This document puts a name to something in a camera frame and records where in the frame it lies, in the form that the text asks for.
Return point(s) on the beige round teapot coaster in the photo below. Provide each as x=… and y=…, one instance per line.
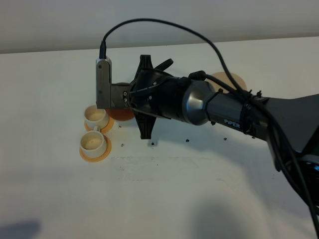
x=223, y=78

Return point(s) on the near orange saucer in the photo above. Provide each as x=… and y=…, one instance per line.
x=100, y=158

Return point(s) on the far white teacup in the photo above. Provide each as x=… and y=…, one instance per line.
x=96, y=117

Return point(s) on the brown clay teapot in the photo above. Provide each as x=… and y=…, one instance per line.
x=119, y=109

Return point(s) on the orange saucer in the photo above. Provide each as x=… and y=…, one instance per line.
x=100, y=158
x=104, y=130

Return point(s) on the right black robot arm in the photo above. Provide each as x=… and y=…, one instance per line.
x=290, y=127

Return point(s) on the near white teacup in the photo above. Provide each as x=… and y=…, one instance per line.
x=93, y=143

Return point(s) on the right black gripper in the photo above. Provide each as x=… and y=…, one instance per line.
x=156, y=94

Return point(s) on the far orange saucer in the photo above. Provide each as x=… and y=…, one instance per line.
x=104, y=130

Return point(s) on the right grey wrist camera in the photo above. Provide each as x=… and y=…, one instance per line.
x=109, y=95

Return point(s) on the white teacup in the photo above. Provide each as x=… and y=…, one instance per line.
x=93, y=143
x=96, y=117

